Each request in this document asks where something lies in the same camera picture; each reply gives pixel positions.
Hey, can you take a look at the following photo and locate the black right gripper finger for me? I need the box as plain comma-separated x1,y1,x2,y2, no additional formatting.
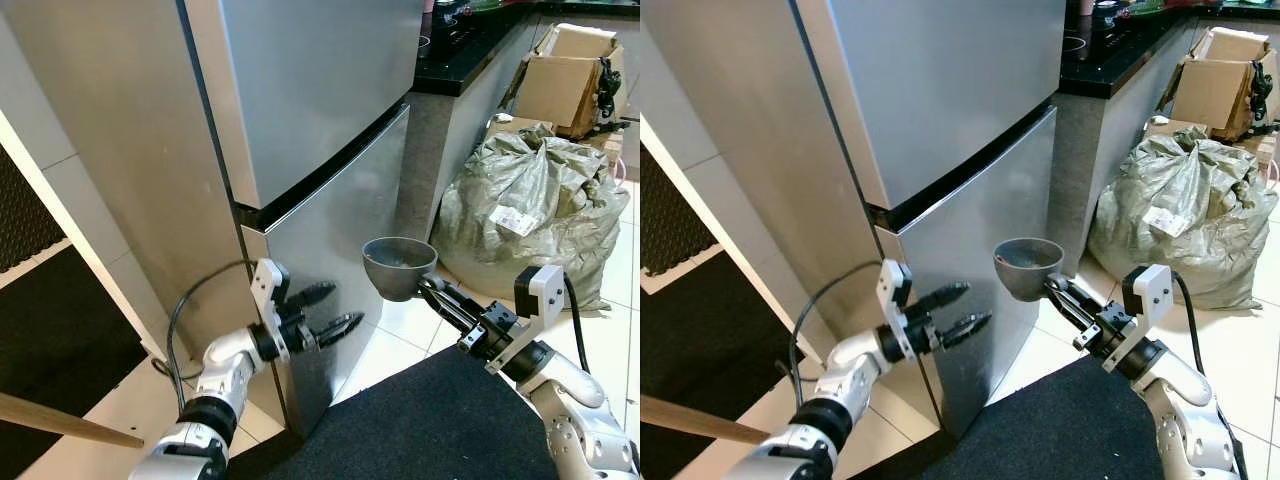
425,293,473,337
1052,295,1096,337
418,275,486,321
1045,277,1109,321

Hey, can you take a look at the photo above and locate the dark blue-grey mug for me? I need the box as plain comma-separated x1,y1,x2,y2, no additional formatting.
993,238,1066,303
362,237,439,303

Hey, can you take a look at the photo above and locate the silver two-door fridge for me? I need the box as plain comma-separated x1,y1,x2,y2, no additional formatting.
640,0,1069,441
0,0,431,441

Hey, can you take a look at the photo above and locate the grey-green woven sack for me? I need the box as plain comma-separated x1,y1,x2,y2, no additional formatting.
1087,127,1280,311
430,122,633,311

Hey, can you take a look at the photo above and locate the dark carpet rug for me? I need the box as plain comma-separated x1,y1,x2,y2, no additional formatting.
920,355,1161,480
265,345,561,480

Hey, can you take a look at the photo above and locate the flat cardboard box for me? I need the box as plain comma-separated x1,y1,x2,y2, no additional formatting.
487,113,546,136
1145,118,1211,141

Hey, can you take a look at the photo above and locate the silver freezer door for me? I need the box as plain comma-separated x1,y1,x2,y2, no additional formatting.
183,0,426,211
795,0,1067,211

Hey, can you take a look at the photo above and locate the black-topped kitchen counter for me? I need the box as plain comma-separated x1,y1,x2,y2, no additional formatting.
395,0,641,241
1055,0,1280,271

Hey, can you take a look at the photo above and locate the large open cardboard box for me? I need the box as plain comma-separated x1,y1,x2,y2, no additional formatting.
1165,27,1276,141
512,22,626,141

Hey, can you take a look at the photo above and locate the black handheld device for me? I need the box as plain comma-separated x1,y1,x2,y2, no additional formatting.
1248,62,1276,131
595,57,626,129

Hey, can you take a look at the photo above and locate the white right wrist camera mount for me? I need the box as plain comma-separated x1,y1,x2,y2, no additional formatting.
1100,263,1173,373
485,265,567,376

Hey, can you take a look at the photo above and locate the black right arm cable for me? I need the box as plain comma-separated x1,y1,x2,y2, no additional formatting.
562,272,593,351
1170,270,1206,376

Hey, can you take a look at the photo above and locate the black foam wall mat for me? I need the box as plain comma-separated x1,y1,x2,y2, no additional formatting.
0,145,66,273
640,150,706,276

